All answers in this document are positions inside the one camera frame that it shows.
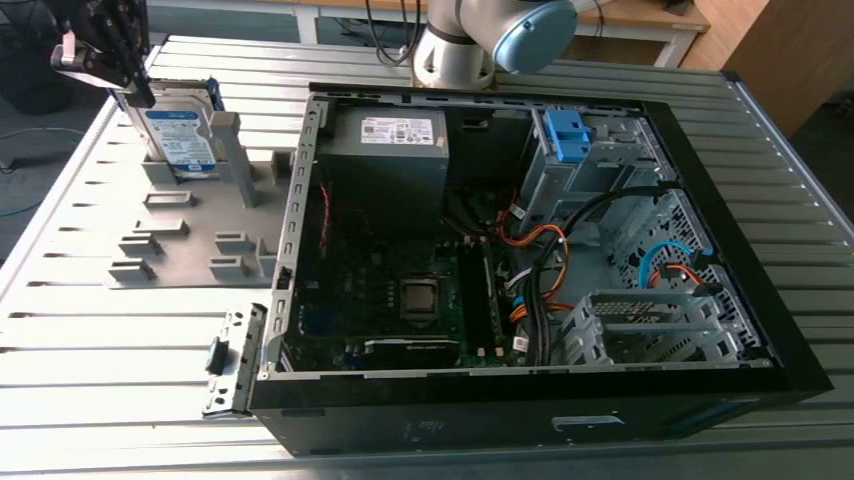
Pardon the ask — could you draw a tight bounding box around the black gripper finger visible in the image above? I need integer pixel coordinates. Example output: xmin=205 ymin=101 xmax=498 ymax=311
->
xmin=122 ymin=72 xmax=157 ymax=108

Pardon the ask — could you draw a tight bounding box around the hard disk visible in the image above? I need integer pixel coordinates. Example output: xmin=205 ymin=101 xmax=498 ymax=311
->
xmin=109 ymin=74 xmax=225 ymax=180

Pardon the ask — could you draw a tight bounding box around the metal disk bay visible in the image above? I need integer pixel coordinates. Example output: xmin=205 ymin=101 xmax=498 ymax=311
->
xmin=556 ymin=288 xmax=761 ymax=366

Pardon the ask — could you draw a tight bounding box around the black office chair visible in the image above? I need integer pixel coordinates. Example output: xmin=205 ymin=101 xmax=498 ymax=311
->
xmin=0 ymin=0 xmax=74 ymax=116

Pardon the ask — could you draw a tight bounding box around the grey parts rack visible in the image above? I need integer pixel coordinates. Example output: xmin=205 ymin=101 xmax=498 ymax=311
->
xmin=102 ymin=110 xmax=298 ymax=291

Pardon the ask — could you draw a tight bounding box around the grey power supply unit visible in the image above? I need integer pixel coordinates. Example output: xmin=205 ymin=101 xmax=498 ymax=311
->
xmin=317 ymin=107 xmax=449 ymax=236

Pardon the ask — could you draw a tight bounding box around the green motherboard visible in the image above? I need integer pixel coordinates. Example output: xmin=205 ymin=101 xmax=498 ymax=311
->
xmin=292 ymin=234 xmax=514 ymax=371

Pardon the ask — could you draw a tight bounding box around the black CPU fan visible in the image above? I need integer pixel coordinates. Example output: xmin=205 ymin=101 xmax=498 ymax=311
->
xmin=442 ymin=182 xmax=514 ymax=234

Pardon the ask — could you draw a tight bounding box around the silver CPU in socket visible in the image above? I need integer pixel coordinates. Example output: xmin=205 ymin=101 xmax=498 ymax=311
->
xmin=398 ymin=279 xmax=441 ymax=321

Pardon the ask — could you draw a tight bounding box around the blue plastic drive latch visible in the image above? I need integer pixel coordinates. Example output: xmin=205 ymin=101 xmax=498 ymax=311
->
xmin=542 ymin=108 xmax=593 ymax=164

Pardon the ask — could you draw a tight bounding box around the black RAM slot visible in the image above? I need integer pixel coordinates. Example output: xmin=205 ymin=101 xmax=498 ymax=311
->
xmin=462 ymin=238 xmax=486 ymax=354

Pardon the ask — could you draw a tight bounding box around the black graphics card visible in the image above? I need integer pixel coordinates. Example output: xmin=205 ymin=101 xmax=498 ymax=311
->
xmin=362 ymin=337 xmax=461 ymax=369

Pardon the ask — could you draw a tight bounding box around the green RAM stick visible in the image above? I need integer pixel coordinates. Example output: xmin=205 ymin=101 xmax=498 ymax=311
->
xmin=482 ymin=238 xmax=505 ymax=354

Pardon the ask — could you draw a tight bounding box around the metal optical drive cage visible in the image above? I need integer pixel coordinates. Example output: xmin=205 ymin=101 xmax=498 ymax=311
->
xmin=518 ymin=107 xmax=675 ymax=236

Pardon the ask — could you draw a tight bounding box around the wood top desk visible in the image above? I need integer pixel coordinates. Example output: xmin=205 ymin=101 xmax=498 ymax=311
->
xmin=576 ymin=0 xmax=712 ymax=69

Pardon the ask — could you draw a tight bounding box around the black PC case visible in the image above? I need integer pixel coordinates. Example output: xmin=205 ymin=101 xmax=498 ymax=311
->
xmin=249 ymin=82 xmax=835 ymax=457

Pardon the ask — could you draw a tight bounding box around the wooden cabinet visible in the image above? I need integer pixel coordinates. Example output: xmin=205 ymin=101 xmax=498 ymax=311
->
xmin=723 ymin=0 xmax=854 ymax=136

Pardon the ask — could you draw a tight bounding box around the black side camera mount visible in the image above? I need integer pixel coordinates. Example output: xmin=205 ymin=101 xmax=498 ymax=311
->
xmin=50 ymin=43 xmax=134 ymax=92

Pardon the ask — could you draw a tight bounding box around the white table frame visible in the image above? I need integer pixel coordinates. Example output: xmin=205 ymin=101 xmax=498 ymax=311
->
xmin=145 ymin=0 xmax=428 ymax=46

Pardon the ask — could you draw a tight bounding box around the blue floor cable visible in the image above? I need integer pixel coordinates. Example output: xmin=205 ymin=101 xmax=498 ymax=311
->
xmin=0 ymin=197 xmax=41 ymax=219

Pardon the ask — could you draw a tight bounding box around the thin red wire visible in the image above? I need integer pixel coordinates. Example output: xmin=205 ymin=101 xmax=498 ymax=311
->
xmin=317 ymin=179 xmax=334 ymax=256

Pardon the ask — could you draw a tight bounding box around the thin black cable loop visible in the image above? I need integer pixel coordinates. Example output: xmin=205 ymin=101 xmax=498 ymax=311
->
xmin=362 ymin=0 xmax=428 ymax=65

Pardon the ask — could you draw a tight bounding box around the metal case latch bracket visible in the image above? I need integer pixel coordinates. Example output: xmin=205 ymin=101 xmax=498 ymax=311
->
xmin=201 ymin=302 xmax=268 ymax=419

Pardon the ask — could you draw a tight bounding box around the orange power wire bundle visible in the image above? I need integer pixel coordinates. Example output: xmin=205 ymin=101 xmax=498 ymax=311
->
xmin=496 ymin=223 xmax=576 ymax=329

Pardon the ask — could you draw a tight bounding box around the thick black case cable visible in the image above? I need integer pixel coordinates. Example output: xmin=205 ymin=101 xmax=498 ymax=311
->
xmin=522 ymin=187 xmax=668 ymax=366

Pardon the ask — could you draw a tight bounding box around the blue data wire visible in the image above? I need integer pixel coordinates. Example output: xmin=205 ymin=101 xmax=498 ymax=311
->
xmin=639 ymin=240 xmax=715 ymax=291

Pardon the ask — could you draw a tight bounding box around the orange disk power wire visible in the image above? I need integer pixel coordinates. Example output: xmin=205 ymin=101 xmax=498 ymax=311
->
xmin=649 ymin=266 xmax=723 ymax=297

